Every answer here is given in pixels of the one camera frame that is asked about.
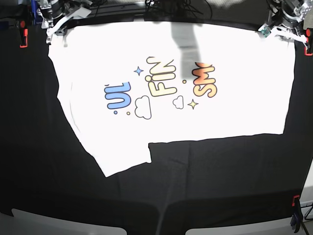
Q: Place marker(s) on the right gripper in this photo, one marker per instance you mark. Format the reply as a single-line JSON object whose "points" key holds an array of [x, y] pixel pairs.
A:
{"points": [[57, 25]]}

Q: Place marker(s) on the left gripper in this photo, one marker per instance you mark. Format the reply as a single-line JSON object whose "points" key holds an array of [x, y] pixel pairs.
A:
{"points": [[286, 33]]}

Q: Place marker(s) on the white printed t-shirt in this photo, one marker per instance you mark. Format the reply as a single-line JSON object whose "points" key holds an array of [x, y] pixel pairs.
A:
{"points": [[125, 85]]}

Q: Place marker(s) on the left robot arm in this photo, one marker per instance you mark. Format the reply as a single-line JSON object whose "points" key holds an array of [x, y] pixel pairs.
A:
{"points": [[286, 19]]}

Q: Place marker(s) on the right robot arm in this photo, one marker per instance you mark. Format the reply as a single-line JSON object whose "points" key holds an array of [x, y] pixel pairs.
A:
{"points": [[56, 14]]}

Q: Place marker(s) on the red clamp top right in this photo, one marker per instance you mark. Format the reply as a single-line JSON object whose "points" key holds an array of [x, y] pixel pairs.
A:
{"points": [[309, 42]]}

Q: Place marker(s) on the blue clamp top left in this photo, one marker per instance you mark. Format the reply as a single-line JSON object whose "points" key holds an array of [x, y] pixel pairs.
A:
{"points": [[35, 9]]}

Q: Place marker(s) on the red clamp top left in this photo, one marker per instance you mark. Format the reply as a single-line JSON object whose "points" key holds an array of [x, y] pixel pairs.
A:
{"points": [[23, 32]]}

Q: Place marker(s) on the red blue clamp bottom right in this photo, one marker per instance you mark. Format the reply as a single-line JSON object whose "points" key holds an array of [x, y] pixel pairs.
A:
{"points": [[297, 216]]}

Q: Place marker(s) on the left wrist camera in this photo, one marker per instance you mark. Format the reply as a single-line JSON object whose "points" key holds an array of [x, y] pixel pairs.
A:
{"points": [[265, 30]]}

